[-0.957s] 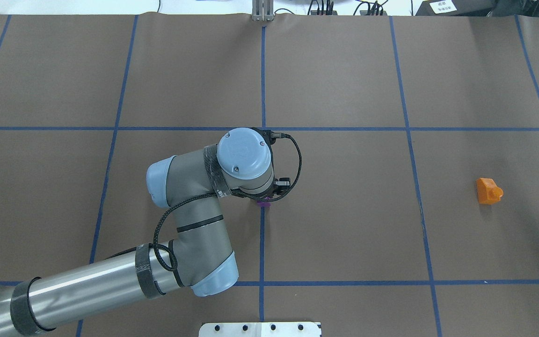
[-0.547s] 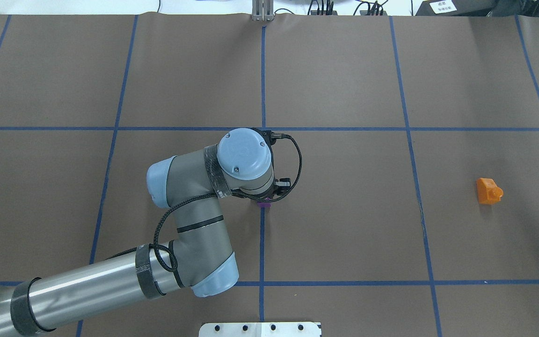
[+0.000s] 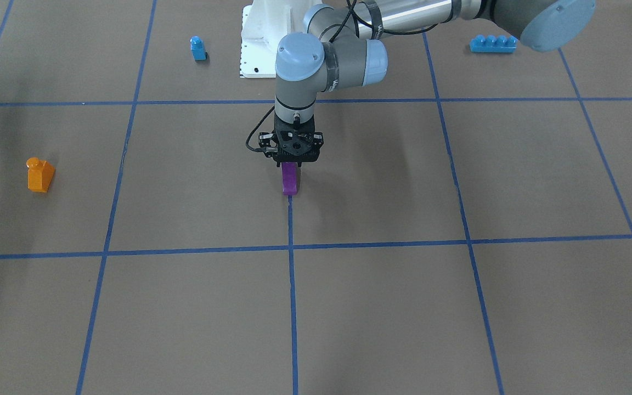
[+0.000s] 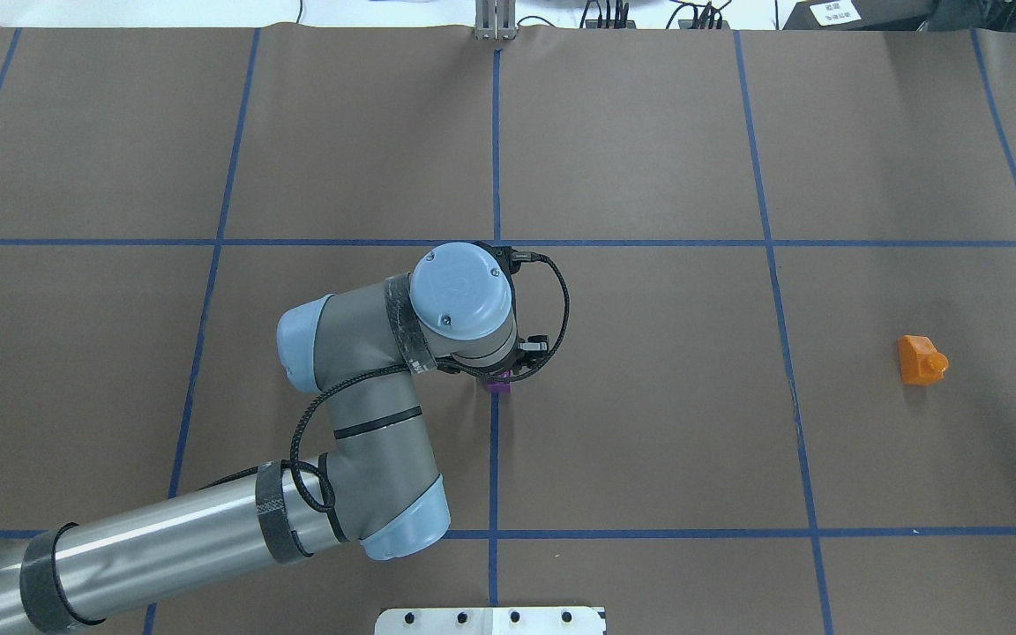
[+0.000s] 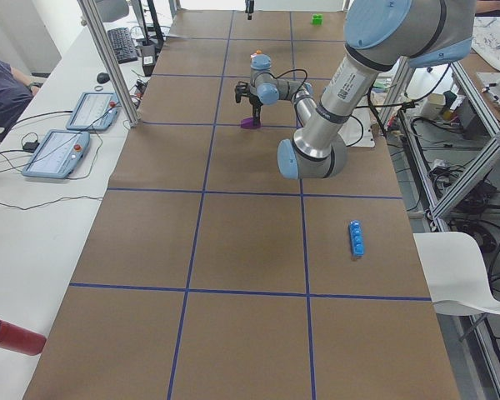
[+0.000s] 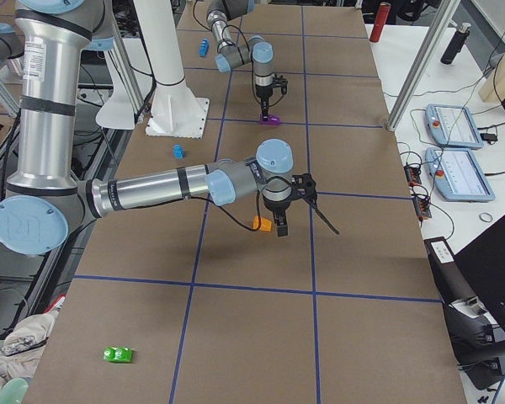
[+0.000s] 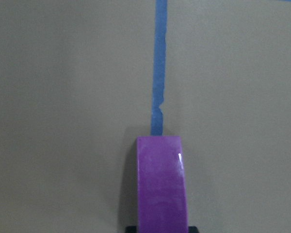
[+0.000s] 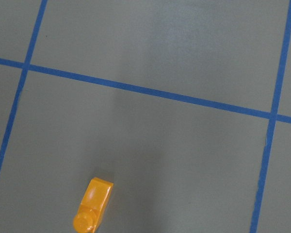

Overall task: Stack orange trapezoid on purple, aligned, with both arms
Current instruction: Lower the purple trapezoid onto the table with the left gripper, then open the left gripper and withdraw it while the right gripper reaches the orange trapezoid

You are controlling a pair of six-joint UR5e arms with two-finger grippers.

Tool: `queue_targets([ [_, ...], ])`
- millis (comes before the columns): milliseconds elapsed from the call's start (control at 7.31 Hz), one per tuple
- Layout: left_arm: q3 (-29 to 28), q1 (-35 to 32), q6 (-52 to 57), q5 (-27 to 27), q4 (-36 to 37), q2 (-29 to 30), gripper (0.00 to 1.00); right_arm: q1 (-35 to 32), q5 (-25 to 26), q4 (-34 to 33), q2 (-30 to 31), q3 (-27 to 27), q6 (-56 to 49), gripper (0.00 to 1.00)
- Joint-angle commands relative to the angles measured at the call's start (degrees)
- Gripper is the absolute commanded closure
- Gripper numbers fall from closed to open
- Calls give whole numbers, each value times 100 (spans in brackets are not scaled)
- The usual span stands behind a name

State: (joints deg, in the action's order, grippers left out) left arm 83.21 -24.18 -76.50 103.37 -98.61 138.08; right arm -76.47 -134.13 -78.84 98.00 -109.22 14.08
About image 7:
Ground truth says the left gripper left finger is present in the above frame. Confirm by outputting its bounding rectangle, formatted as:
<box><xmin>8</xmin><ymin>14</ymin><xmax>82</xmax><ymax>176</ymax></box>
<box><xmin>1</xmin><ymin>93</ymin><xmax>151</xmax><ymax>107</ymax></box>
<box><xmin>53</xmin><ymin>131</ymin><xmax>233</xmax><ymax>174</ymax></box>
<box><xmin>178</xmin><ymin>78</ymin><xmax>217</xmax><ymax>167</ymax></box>
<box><xmin>125</xmin><ymin>226</ymin><xmax>138</xmax><ymax>233</ymax></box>

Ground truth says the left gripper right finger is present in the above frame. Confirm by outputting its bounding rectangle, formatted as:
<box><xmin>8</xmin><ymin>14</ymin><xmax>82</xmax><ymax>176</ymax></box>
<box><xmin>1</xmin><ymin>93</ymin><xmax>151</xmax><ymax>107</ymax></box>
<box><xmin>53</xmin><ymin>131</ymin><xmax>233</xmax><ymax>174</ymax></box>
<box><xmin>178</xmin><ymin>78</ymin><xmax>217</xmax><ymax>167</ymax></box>
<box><xmin>188</xmin><ymin>226</ymin><xmax>199</xmax><ymax>233</ymax></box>

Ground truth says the purple trapezoid block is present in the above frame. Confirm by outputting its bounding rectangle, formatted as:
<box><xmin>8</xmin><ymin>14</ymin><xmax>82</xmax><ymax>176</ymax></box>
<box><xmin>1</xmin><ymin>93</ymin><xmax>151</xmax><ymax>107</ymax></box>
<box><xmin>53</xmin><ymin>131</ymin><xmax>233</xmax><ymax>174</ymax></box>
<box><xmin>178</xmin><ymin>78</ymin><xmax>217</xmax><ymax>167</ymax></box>
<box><xmin>137</xmin><ymin>136</ymin><xmax>189</xmax><ymax>233</ymax></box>

